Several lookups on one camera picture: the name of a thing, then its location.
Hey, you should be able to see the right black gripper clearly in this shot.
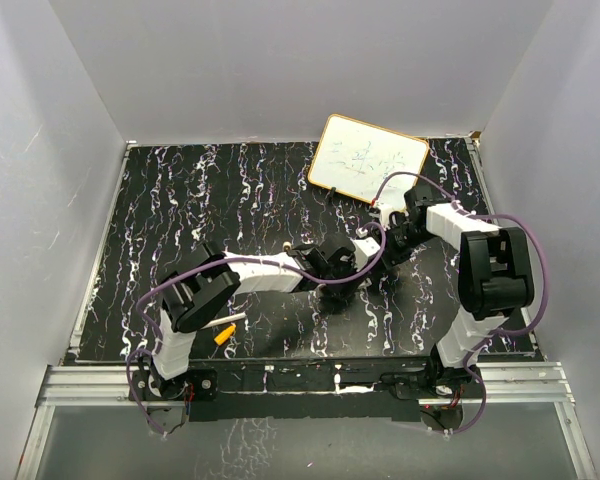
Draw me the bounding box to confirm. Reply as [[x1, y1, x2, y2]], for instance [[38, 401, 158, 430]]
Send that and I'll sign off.
[[368, 223, 435, 277]]

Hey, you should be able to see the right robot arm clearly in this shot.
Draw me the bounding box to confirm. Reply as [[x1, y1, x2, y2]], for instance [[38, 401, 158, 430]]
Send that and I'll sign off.
[[376, 185, 535, 397]]

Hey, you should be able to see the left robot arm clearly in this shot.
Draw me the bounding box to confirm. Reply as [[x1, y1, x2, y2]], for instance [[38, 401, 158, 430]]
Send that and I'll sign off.
[[129, 236, 381, 399]]

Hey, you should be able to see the orange marker cap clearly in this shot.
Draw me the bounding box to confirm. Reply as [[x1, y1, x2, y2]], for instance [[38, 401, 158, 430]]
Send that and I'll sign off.
[[214, 324, 236, 346]]

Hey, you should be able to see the white marker pen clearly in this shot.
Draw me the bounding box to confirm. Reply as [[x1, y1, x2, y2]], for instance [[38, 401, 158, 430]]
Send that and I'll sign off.
[[207, 312, 246, 328]]

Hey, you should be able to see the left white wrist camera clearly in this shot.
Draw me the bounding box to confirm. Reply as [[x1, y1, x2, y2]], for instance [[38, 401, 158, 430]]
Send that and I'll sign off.
[[353, 237, 382, 273]]

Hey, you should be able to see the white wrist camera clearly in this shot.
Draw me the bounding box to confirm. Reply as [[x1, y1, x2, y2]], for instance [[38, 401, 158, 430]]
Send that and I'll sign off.
[[369, 202, 396, 229], [353, 237, 382, 273]]

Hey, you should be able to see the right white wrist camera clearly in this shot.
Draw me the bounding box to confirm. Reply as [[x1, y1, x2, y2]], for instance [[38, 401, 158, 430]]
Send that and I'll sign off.
[[369, 202, 396, 229]]

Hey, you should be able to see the small whiteboard with wooden frame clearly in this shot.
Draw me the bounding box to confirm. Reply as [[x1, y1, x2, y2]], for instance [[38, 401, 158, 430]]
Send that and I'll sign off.
[[307, 114, 429, 209]]

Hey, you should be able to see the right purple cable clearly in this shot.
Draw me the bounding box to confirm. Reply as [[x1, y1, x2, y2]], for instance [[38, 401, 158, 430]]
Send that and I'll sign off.
[[373, 172, 551, 434]]

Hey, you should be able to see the purple cable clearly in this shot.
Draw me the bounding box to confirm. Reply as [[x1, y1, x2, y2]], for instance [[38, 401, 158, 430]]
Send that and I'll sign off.
[[125, 222, 387, 436], [373, 172, 551, 434]]

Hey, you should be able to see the aluminium rail frame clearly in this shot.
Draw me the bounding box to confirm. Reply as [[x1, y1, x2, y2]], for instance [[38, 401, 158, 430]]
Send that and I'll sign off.
[[17, 358, 598, 479]]

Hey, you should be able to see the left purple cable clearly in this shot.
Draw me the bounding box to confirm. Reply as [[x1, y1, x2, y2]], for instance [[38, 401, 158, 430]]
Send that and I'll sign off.
[[125, 222, 387, 436]]

